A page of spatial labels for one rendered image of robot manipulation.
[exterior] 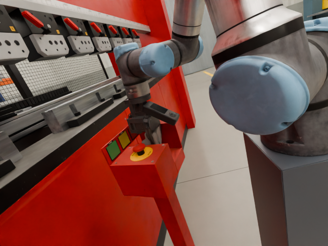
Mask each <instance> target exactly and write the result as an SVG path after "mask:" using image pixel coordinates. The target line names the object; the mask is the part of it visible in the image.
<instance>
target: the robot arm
mask: <svg viewBox="0 0 328 246"><path fill-rule="evenodd" d="M205 4H206V7H207V10H208V13H209V16H210V19H211V22H212V25H213V28H214V31H215V34H216V38H217V41H216V44H215V46H214V48H213V51H212V53H211V57H212V60H213V62H214V66H215V68H216V71H215V73H214V75H213V76H212V78H211V85H210V86H209V98H210V101H211V104H212V106H213V108H214V110H215V111H216V113H217V114H218V115H219V117H220V118H221V119H222V120H223V121H224V122H226V123H227V124H228V125H232V126H233V127H234V128H235V129H237V130H239V131H242V132H244V133H248V134H253V135H260V138H261V142H262V143H263V144H264V145H265V146H266V147H267V148H269V149H271V150H273V151H276V152H279V153H282V154H286V155H292V156H304V157H310V156H321V155H326V154H328V17H324V18H319V19H315V20H308V21H305V22H304V20H303V16H302V13H299V12H296V11H293V10H290V9H287V8H286V7H284V6H283V1H282V0H175V4H174V15H173V26H172V37H171V40H167V41H163V42H160V43H153V44H150V45H148V46H145V47H142V48H139V47H138V44H137V43H135V42H133V43H127V44H123V45H120V46H117V47H115V48H114V50H113V52H114V56H115V62H116V64H117V66H118V69H119V73H120V76H121V79H122V82H123V85H124V88H125V91H126V95H127V97H128V99H127V100H124V103H125V104H128V106H129V109H130V112H131V113H130V116H128V119H127V123H128V126H129V129H130V132H131V133H136V134H142V133H143V132H145V134H144V135H145V139H144V140H143V141H142V144H145V145H151V144H162V128H161V123H160V120H161V121H163V122H165V123H168V124H170V125H172V126H174V125H175V124H176V122H177V121H178V119H179V116H180V114H178V113H176V112H174V111H171V110H169V109H167V108H165V107H162V106H160V105H158V104H156V103H153V102H151V101H148V102H147V100H149V99H151V95H150V89H149V85H148V81H147V77H153V78H157V77H161V76H165V75H167V74H168V73H170V71H171V70H172V69H174V68H176V67H178V66H181V65H183V64H186V63H190V62H192V61H194V60H196V59H197V58H199V57H200V56H201V54H202V52H203V49H204V46H203V40H202V38H201V37H200V36H199V33H200V29H201V24H202V19H203V14H204V8H205Z"/></svg>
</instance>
